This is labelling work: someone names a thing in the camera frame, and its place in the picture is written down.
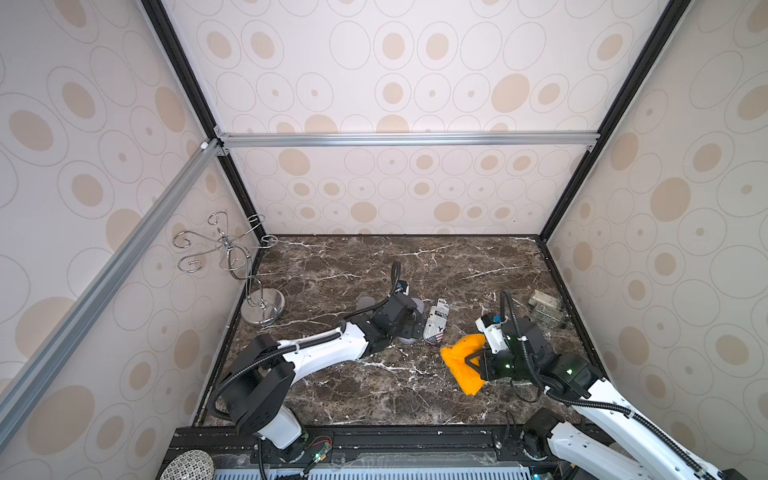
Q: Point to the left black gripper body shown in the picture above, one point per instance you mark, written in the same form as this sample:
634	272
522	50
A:
407	328

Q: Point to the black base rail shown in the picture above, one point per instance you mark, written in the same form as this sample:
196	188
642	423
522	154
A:
373	452

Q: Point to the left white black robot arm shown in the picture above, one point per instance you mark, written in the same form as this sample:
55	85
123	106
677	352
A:
251	393

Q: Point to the lavender eyeglass case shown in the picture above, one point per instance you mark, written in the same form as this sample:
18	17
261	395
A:
413	325

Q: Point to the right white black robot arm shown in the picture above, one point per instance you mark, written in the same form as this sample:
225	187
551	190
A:
646	451

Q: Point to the chrome hook stand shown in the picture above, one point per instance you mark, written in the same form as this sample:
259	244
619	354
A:
262	306

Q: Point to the horizontal aluminium frame bar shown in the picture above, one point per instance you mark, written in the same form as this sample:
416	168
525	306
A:
228	140

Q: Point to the patterned round object left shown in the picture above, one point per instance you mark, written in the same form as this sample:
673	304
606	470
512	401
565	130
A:
190	465

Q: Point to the diagonal aluminium frame bar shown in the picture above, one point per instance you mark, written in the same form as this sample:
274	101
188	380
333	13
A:
39	372

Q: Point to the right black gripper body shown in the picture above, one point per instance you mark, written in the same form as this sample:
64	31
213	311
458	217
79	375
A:
489	364

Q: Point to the grey eyeglass case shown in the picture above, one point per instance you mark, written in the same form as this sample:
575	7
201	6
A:
365	302

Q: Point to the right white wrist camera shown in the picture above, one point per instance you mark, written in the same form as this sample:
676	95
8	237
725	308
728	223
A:
491	327

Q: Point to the orange cleaning cloth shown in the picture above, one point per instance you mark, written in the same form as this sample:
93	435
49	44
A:
454	356

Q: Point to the green clear box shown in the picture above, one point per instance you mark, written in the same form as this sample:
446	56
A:
548	309

